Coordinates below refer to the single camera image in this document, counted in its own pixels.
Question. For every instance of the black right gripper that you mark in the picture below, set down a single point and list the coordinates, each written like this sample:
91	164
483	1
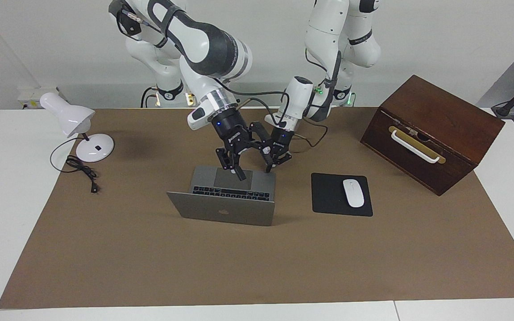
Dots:
232	129

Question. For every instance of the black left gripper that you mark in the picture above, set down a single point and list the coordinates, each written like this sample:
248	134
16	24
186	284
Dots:
283	140

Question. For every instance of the grey Apple laptop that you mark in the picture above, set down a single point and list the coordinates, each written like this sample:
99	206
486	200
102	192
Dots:
221	211

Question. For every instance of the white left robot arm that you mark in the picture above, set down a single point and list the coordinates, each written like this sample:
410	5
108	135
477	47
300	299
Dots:
328	26

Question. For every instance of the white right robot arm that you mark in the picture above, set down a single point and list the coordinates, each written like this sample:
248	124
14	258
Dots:
208	49

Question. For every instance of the black mouse pad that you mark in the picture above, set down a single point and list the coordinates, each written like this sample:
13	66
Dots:
326	196

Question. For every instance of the white computer mouse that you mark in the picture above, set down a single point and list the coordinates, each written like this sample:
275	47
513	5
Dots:
353	192

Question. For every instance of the brown paper table mat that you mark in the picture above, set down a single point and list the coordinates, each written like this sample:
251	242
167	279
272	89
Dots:
257	258

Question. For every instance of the white desk lamp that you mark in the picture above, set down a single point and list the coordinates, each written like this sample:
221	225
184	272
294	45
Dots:
96	149

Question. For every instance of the brown wooden box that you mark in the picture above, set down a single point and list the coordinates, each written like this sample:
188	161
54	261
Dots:
444	111

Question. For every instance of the white power strip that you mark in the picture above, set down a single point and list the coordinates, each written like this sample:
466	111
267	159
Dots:
31	96

